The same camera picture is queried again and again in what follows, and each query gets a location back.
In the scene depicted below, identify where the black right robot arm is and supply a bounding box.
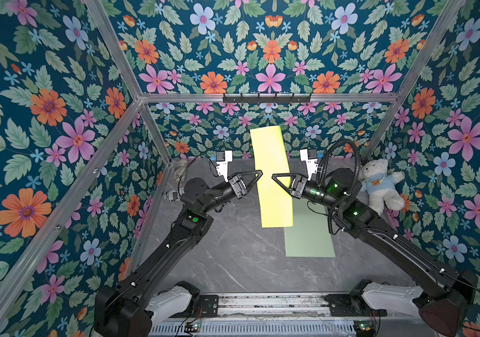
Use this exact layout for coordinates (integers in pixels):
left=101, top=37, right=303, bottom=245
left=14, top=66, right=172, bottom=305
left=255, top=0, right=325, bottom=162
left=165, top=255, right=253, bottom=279
left=272, top=168, right=478, bottom=336

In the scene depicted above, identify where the bright lime green paper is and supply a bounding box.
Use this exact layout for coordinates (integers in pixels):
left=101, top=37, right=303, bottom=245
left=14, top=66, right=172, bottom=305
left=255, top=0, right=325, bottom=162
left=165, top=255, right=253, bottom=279
left=250, top=125, right=294, bottom=229

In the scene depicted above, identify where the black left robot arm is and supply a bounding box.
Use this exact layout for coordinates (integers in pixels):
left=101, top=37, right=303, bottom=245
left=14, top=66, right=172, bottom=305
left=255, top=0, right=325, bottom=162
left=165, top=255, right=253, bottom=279
left=93, top=170, right=263, bottom=336

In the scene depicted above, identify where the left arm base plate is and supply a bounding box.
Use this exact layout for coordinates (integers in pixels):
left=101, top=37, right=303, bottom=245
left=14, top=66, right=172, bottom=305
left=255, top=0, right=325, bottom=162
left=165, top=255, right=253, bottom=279
left=172, top=294, right=220, bottom=318

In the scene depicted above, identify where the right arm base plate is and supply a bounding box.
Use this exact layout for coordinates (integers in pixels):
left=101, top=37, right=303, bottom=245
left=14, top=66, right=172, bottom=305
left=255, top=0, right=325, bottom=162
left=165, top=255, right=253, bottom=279
left=324, top=293, right=387, bottom=318

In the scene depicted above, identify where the pale green paper sheet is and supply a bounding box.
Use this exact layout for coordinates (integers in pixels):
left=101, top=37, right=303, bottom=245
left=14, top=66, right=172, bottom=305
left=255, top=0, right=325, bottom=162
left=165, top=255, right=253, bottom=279
left=283, top=199, right=336, bottom=258

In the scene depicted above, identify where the left small circuit board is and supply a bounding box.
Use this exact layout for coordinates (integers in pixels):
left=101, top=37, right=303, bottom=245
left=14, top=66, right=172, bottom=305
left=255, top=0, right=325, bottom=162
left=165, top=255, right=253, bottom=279
left=183, top=322, right=201, bottom=334

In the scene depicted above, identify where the white teddy bear blue shirt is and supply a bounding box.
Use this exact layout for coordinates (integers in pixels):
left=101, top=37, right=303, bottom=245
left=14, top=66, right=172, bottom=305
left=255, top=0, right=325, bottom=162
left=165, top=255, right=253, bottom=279
left=359, top=159, right=406, bottom=216

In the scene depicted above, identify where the black hook rail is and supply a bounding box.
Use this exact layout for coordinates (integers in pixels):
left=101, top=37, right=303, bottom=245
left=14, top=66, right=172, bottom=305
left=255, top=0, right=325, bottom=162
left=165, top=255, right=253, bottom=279
left=222, top=94, right=311, bottom=105

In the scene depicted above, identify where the right small circuit board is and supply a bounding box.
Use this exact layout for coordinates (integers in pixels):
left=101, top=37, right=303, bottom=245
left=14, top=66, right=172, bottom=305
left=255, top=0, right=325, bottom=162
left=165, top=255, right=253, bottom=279
left=354, top=321, right=377, bottom=337

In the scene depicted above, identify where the small circuit board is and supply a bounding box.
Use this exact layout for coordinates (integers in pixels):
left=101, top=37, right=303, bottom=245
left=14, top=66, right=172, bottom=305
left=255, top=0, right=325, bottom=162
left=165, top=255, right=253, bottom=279
left=354, top=321, right=377, bottom=337
left=183, top=322, right=201, bottom=334

